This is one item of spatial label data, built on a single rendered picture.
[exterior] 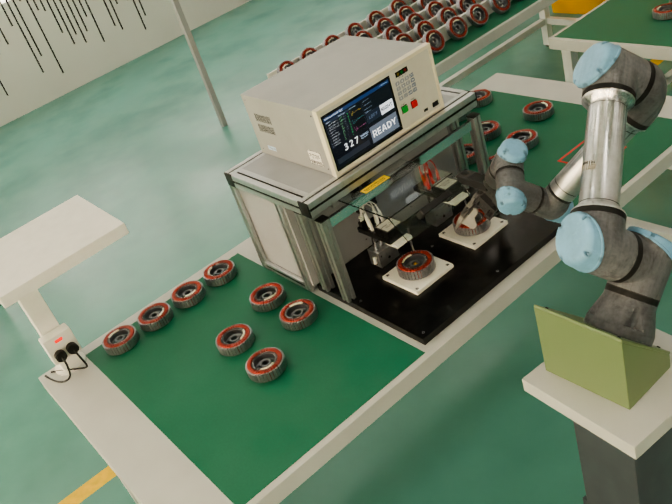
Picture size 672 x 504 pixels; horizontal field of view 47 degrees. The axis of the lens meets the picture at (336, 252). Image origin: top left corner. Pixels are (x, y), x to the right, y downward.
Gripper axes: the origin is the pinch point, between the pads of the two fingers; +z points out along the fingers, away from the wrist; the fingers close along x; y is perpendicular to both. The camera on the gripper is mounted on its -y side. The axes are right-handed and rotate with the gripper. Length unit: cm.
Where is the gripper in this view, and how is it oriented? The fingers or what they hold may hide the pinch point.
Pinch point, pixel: (471, 214)
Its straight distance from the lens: 237.7
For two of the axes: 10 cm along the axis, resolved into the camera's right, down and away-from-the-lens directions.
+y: 6.6, 6.9, -2.9
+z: -1.3, 4.9, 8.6
